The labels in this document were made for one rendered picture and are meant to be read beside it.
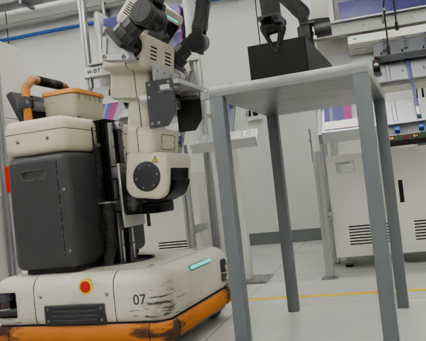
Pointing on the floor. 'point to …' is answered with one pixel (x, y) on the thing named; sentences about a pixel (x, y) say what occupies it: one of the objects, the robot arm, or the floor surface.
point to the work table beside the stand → (251, 95)
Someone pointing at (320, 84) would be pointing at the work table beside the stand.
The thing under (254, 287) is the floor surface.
